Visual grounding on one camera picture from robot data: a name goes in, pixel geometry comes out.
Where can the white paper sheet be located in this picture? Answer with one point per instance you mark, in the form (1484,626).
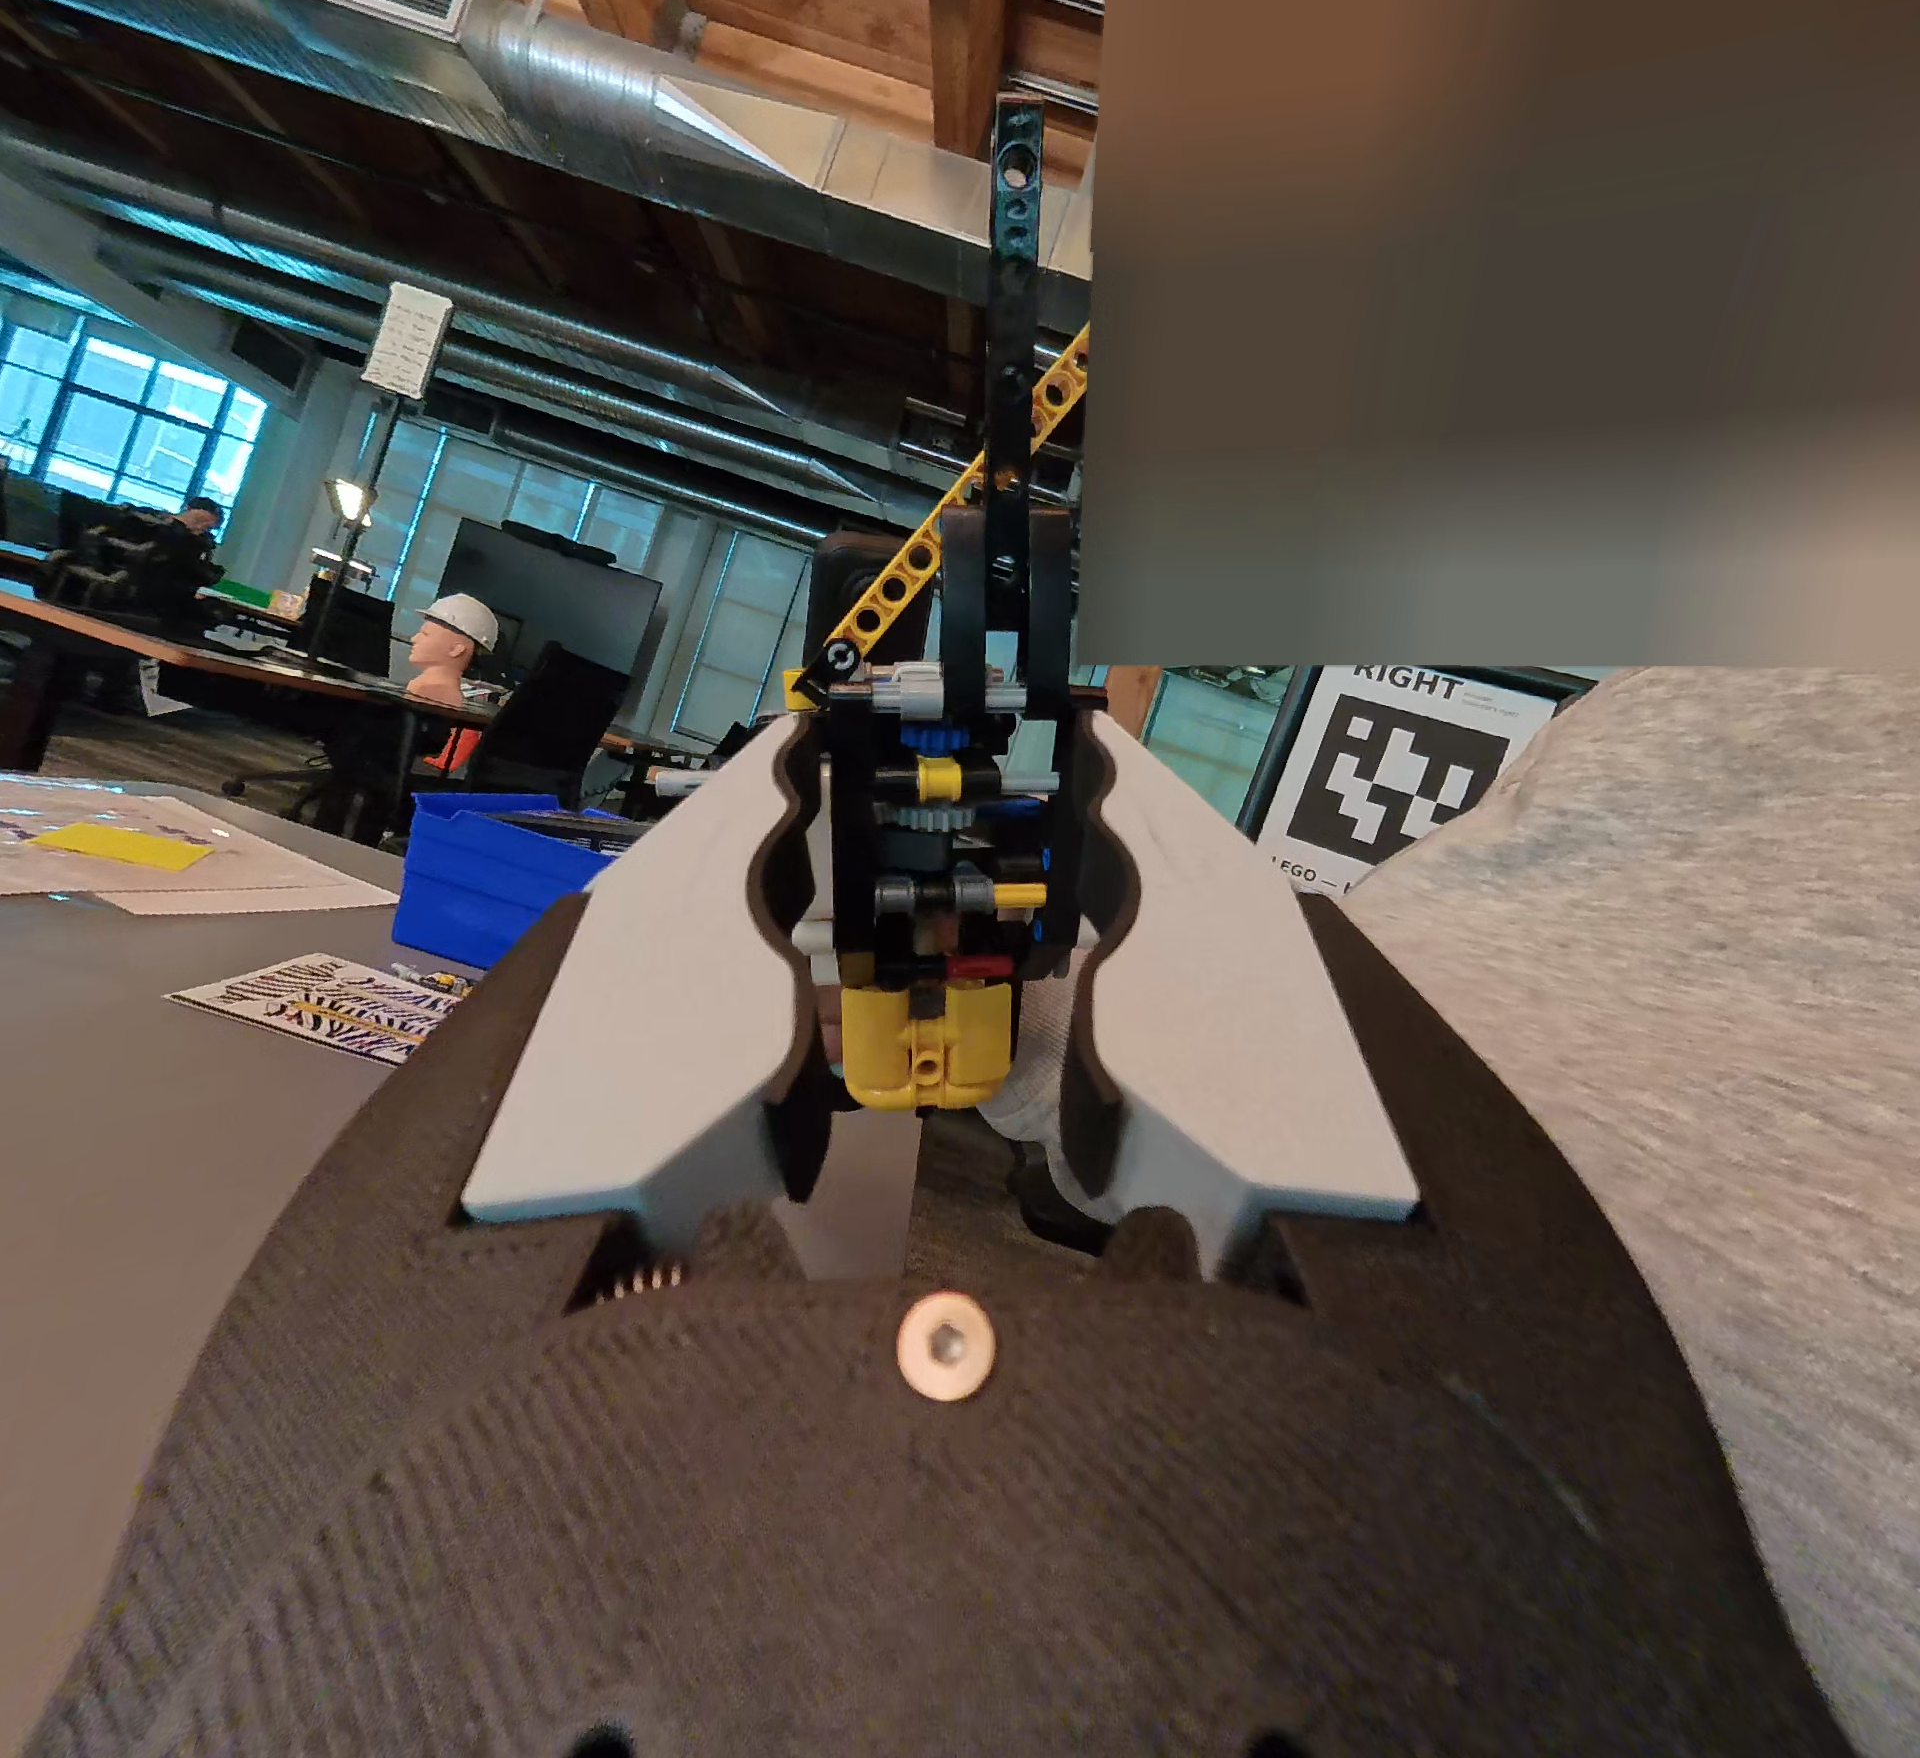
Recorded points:
(270,877)

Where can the black office chair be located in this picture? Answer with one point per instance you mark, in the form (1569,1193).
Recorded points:
(554,739)

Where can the wooden desk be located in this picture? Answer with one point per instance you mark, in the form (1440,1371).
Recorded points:
(225,660)

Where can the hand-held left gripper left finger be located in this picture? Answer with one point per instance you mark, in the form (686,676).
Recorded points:
(631,1039)

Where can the yellow card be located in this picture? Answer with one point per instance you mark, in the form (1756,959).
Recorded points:
(121,847)

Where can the white paper sign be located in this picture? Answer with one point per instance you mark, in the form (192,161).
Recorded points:
(405,341)

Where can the black and yellow lego model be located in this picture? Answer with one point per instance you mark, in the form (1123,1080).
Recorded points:
(922,1039)

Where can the black monitor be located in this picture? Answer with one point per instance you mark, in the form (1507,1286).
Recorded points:
(554,597)

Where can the person's grey sweater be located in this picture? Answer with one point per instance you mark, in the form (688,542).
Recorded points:
(1724,1112)

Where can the long spiral metal duct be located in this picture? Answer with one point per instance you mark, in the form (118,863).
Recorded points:
(631,79)

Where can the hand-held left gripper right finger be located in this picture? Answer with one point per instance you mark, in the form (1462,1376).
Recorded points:
(1260,1039)

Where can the mannequin head with hard hat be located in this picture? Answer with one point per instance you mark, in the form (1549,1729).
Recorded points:
(451,633)

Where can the blue plastic bin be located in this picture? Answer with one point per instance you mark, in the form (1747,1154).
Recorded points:
(480,889)

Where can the lego sticker sheet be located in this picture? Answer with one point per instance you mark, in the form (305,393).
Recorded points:
(300,1008)

